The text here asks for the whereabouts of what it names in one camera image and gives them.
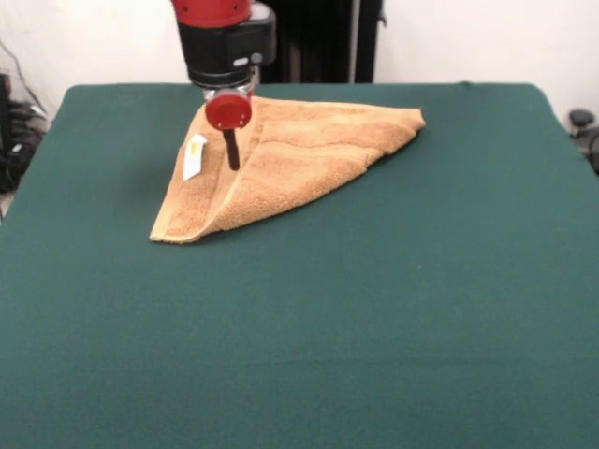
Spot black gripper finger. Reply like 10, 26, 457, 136
223, 127, 241, 171

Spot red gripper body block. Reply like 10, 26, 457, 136
204, 87, 255, 132

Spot tan terry towel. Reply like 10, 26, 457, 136
149, 94, 428, 246

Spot black stand behind table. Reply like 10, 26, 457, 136
255, 0, 386, 86

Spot dark green table cloth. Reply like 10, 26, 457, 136
0, 81, 599, 449

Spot black equipment with cables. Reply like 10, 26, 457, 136
0, 39, 51, 196

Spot grey pedestal foot with caster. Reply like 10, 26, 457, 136
567, 109, 599, 177

